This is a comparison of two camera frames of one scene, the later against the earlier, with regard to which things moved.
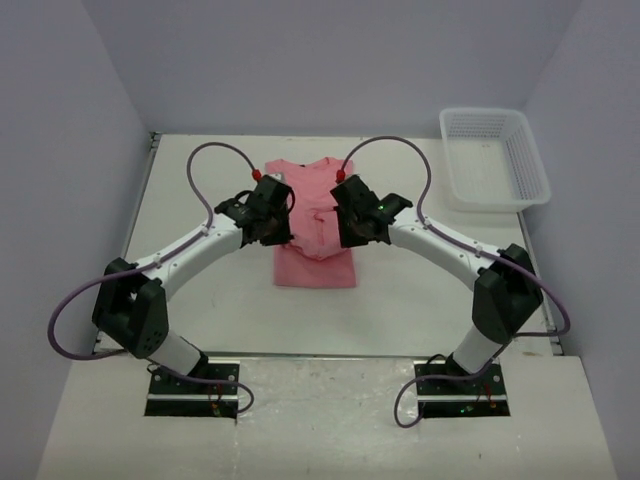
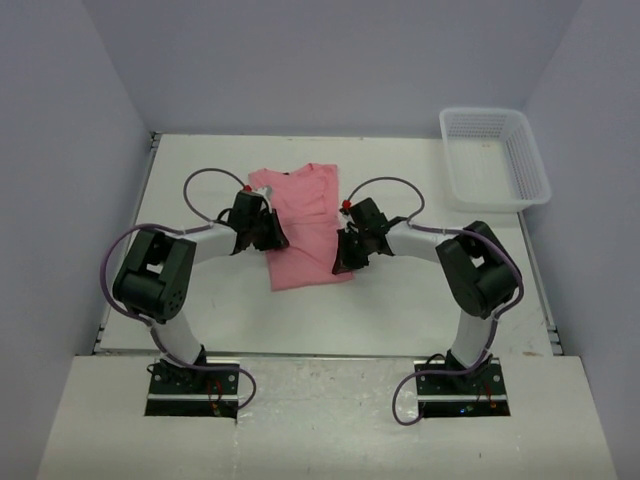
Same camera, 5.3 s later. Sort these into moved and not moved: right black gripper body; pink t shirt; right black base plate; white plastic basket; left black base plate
Moved: right black gripper body; pink t shirt
Not moved: right black base plate; white plastic basket; left black base plate
